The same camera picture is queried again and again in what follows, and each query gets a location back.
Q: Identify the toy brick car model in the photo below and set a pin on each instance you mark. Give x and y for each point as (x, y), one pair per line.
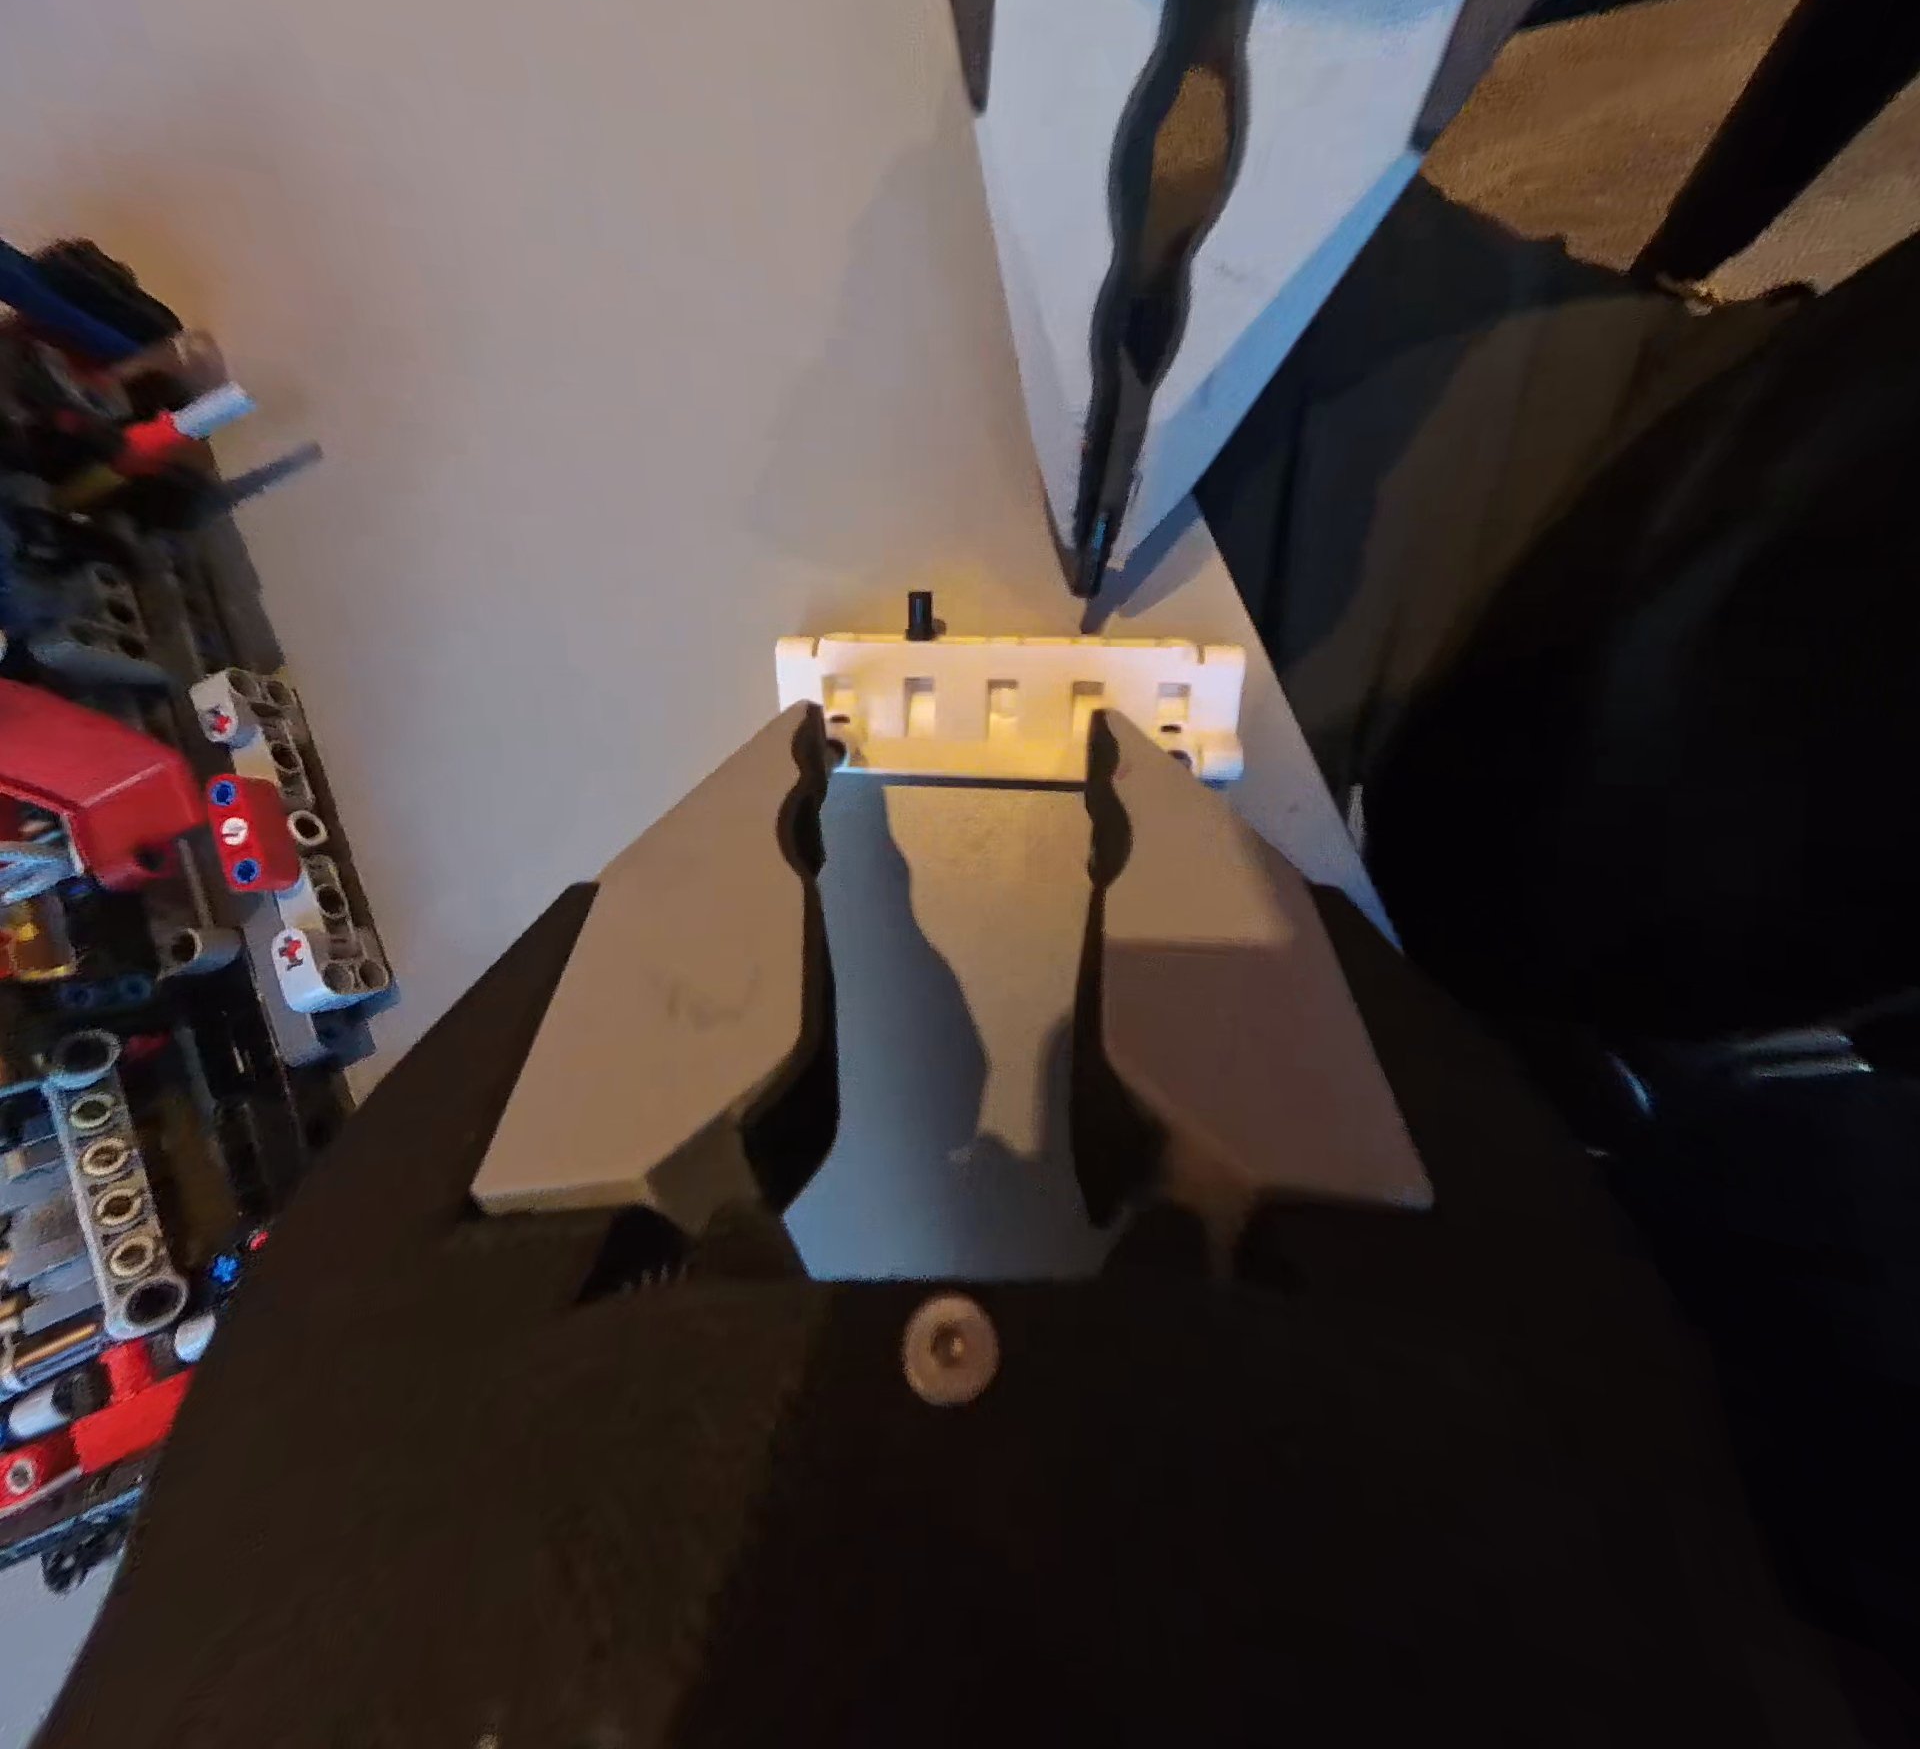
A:
(149, 805)

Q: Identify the light grey desk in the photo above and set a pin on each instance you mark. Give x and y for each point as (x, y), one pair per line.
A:
(526, 281)

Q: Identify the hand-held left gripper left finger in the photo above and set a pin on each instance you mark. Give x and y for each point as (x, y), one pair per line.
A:
(677, 1014)

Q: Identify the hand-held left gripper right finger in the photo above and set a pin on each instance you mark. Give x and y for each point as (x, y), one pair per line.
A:
(1260, 1030)

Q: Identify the white toy brick panel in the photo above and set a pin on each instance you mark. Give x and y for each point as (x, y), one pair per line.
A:
(1021, 656)

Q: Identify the person's torso in dark clothing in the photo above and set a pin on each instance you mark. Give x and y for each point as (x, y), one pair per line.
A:
(1652, 727)

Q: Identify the black toy connector pin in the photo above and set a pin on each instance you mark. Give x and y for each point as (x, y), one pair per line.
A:
(1099, 542)
(919, 611)

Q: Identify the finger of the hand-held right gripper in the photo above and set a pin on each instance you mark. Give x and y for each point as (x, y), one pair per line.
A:
(1051, 54)
(1319, 99)

